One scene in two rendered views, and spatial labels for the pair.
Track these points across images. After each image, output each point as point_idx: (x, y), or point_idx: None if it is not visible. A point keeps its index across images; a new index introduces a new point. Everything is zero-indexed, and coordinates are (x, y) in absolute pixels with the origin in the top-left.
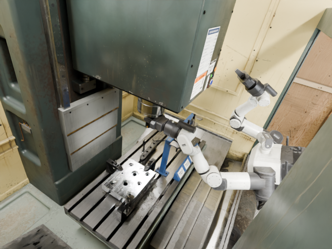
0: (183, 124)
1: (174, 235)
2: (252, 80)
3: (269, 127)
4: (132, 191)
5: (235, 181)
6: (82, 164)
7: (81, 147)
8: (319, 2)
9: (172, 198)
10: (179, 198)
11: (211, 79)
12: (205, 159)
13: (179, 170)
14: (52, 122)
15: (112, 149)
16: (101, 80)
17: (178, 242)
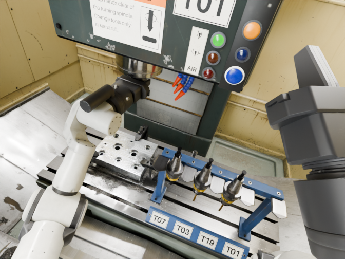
0: (98, 89)
1: (79, 241)
2: (315, 130)
3: None
4: (104, 153)
5: (13, 256)
6: (146, 117)
7: (148, 99)
8: None
9: (116, 216)
10: (134, 239)
11: (232, 64)
12: (71, 175)
13: (159, 214)
14: None
15: (190, 142)
16: None
17: (69, 249)
